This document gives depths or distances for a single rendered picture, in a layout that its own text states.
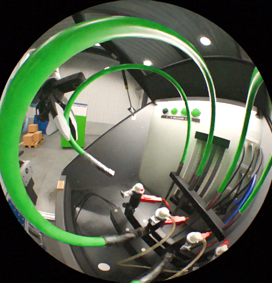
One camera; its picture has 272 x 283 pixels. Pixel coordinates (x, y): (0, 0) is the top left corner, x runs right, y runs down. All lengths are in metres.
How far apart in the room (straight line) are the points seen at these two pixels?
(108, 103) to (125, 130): 6.46
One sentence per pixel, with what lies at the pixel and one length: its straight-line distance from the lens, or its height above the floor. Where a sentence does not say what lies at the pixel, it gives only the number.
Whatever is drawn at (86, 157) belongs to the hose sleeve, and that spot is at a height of 1.17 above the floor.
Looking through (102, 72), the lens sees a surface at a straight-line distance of 0.21.
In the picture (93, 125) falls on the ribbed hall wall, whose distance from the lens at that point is 6.62.
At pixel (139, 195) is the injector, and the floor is 1.11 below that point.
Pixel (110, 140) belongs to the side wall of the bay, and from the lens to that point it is 0.45.
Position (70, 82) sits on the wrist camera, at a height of 1.34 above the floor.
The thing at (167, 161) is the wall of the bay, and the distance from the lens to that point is 0.47.
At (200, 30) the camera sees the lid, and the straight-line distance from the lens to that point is 0.40.
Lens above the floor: 1.26
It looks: 11 degrees down
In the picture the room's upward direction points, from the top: 11 degrees clockwise
